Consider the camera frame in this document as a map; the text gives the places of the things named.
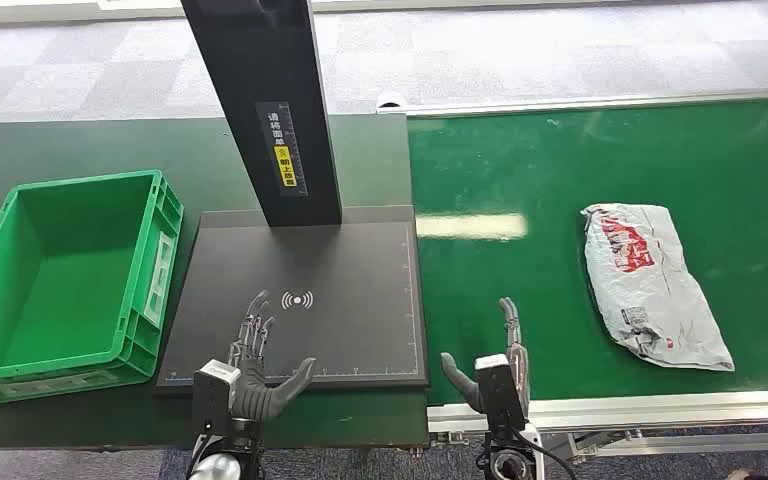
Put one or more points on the black scale column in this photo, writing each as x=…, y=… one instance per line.
x=245, y=66

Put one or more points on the grey plastic mailer package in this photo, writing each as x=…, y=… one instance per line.
x=649, y=291

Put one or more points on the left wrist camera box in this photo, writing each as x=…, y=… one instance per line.
x=212, y=394

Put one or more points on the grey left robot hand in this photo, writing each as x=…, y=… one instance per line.
x=251, y=391

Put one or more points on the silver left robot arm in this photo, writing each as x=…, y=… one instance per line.
x=222, y=457

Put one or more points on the black and yellow column label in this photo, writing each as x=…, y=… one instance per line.
x=281, y=132

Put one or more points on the green plastic basket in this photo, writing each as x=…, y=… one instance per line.
x=59, y=285

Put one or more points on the black weighing scale platform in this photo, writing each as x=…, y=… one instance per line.
x=357, y=298

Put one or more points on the aluminium conveyor frame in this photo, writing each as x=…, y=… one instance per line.
x=622, y=411

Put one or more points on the green conveyor belt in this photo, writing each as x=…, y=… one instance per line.
x=523, y=166

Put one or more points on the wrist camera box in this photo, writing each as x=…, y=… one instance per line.
x=212, y=394
x=498, y=391

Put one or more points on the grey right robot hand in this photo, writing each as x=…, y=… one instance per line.
x=515, y=331

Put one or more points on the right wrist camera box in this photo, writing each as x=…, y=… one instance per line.
x=498, y=391

